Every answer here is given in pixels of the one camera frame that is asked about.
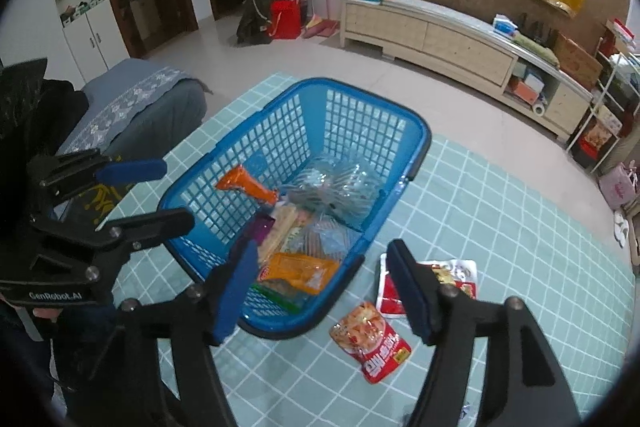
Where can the white paper roll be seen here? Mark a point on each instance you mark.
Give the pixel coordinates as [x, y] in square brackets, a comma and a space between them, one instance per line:
[538, 109]

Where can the white printed snack packet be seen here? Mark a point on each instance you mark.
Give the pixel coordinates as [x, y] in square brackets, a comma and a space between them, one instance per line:
[452, 273]

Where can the green snack packet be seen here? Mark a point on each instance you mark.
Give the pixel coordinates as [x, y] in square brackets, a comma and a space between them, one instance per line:
[272, 297]

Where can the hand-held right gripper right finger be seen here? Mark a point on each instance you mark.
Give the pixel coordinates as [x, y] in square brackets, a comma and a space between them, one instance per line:
[410, 292]

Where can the green cushion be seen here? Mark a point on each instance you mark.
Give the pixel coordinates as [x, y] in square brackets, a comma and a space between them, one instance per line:
[537, 49]

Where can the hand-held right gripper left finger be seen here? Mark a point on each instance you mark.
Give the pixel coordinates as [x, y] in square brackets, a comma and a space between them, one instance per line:
[235, 292]

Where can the blue white tissue box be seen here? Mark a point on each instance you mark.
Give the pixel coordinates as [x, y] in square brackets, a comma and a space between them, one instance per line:
[504, 26]

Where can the red orange noodle packet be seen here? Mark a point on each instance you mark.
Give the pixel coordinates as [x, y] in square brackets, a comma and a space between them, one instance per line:
[370, 342]

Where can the dark cloth yellow print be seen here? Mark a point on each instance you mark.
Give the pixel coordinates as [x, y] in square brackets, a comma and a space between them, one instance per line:
[107, 199]

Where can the black cloth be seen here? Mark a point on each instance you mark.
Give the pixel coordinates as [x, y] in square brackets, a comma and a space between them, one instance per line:
[30, 107]

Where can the yellow orange snack packet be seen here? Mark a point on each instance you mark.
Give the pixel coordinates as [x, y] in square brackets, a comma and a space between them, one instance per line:
[300, 274]

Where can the pink dustpan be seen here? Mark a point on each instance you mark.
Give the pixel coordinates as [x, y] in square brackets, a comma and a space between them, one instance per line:
[320, 28]

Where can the white metal rack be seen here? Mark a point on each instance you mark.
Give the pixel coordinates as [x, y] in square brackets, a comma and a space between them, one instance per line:
[595, 99]

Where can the beige biscuit packet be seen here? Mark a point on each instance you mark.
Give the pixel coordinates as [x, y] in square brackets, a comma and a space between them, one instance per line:
[282, 227]

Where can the red bag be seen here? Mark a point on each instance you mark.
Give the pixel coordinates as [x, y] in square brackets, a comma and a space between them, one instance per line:
[285, 19]

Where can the person's left hand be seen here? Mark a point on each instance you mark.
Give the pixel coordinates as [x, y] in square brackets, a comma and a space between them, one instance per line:
[47, 313]

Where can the blue plastic basket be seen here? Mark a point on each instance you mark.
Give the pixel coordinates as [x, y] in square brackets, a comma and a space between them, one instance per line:
[400, 127]

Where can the pink bag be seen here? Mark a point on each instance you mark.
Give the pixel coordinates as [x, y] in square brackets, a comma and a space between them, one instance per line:
[620, 189]

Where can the dark jacket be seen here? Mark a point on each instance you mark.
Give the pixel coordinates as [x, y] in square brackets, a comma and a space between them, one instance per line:
[252, 19]

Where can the red snack packet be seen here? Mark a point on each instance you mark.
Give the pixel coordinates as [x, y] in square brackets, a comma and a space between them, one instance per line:
[389, 302]

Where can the brown cardboard box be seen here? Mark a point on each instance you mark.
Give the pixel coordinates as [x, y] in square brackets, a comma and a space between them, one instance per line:
[580, 62]

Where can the orange box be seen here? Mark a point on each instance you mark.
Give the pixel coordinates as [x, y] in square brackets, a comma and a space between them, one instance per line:
[525, 93]

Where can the chair with grey blue cover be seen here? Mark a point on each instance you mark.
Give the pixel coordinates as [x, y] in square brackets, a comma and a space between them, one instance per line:
[145, 92]

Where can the clear plastic bread packet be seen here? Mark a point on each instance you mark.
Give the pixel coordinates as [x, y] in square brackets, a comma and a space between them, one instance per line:
[340, 187]
[322, 239]

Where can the red picture box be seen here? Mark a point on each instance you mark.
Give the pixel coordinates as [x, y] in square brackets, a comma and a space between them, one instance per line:
[595, 138]

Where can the white slipper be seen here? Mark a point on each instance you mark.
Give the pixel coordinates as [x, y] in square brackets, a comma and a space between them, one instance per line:
[621, 227]

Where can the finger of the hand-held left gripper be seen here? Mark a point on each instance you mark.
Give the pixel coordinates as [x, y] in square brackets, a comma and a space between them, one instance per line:
[137, 171]
[165, 224]

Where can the cream tv cabinet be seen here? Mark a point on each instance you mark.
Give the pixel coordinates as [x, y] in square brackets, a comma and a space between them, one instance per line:
[450, 37]

